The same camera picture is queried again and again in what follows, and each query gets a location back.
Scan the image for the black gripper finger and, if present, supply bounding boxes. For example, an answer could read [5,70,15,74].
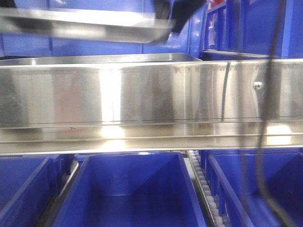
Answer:
[153,0,206,33]

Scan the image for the silver metal tray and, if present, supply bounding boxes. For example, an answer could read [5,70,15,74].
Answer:
[0,8,175,44]
[0,53,201,66]

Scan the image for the large blue bin right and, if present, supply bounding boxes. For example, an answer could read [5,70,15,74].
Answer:
[0,0,207,57]

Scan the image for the lower blue bin right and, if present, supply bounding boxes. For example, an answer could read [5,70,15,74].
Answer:
[207,152,303,227]

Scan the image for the lower blue bin centre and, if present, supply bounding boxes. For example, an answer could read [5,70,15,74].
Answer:
[53,153,206,227]

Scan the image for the lower roller track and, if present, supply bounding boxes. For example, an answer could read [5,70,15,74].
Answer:
[187,150,226,227]

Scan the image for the lower blue bin left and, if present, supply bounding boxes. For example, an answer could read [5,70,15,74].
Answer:
[0,157,53,227]

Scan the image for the steel shelf front rail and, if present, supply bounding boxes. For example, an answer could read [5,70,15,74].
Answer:
[0,59,303,156]

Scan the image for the black cable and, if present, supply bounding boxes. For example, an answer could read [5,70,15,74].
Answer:
[238,0,296,227]

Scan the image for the rail screw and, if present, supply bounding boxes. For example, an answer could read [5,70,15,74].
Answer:
[253,81,262,90]

